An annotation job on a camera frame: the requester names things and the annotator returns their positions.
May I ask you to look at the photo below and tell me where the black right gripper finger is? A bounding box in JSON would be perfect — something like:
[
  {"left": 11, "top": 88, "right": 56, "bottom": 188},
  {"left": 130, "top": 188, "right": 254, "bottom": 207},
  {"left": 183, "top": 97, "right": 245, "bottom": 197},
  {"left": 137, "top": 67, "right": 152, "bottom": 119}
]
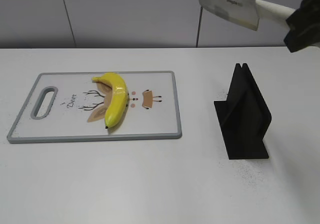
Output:
[{"left": 286, "top": 0, "right": 320, "bottom": 31}]

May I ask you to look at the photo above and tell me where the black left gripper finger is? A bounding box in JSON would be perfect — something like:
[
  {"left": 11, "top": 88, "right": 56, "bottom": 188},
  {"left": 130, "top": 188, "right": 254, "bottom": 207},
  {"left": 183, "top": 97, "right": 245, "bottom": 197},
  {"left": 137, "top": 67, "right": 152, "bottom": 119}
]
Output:
[{"left": 283, "top": 22, "right": 320, "bottom": 53}]

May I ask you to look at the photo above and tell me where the white-handled kitchen knife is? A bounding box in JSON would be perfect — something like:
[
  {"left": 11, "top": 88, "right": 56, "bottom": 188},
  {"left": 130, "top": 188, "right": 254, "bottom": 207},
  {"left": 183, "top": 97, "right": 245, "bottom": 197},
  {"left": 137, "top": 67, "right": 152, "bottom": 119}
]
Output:
[{"left": 198, "top": 0, "right": 296, "bottom": 31}]

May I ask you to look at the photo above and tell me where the yellow plastic banana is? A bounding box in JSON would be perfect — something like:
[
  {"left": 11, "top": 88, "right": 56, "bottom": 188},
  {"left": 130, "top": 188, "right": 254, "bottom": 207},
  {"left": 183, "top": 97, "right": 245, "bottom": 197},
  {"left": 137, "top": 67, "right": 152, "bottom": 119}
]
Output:
[{"left": 91, "top": 72, "right": 129, "bottom": 129}]

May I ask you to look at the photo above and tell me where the black knife stand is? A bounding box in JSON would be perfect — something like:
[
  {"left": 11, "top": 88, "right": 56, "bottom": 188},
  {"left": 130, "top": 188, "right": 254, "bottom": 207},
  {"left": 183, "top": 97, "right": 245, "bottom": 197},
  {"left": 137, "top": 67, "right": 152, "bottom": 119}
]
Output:
[{"left": 214, "top": 63, "right": 272, "bottom": 160}]

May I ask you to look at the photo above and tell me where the white grey-rimmed cutting board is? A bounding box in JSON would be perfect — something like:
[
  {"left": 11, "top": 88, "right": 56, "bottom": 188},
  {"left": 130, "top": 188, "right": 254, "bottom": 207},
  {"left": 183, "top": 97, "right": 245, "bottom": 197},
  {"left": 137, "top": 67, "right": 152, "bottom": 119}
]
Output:
[{"left": 7, "top": 71, "right": 182, "bottom": 144}]

